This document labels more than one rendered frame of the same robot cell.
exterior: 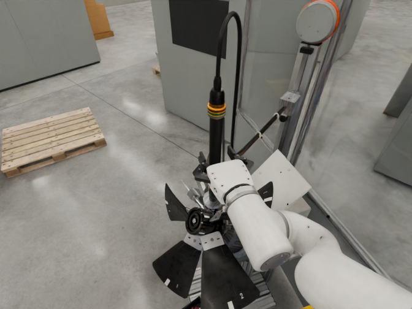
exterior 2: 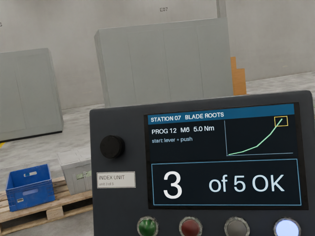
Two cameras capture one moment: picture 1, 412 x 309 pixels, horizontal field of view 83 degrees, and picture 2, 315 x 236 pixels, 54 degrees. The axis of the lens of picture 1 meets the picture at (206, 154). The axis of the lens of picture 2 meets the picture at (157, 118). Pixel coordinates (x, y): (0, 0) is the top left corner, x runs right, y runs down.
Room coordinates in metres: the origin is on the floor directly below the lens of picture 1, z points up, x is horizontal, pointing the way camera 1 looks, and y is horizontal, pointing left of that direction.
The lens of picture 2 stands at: (-0.42, 0.35, 1.30)
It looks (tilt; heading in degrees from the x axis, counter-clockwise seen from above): 10 degrees down; 34
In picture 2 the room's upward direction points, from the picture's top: 7 degrees counter-clockwise
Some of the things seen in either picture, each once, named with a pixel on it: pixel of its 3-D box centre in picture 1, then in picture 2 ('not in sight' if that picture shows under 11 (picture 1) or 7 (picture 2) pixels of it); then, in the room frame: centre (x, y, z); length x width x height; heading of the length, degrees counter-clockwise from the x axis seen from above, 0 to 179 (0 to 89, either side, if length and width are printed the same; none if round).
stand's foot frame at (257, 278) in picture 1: (227, 289); not in sight; (0.68, -0.17, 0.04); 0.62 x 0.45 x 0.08; 108
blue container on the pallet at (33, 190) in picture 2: not in sight; (31, 185); (1.27, 3.13, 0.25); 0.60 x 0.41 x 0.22; 56
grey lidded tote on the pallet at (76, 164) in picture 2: not in sight; (80, 168); (1.69, 2.84, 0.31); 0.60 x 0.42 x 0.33; 55
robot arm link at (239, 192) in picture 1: (240, 201); not in sight; (0.33, -0.08, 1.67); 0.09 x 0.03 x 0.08; 108
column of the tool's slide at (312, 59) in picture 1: (271, 182); not in sight; (1.07, -0.45, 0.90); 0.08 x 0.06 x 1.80; 53
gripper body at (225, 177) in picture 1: (231, 181); not in sight; (0.39, -0.06, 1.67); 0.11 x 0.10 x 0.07; 18
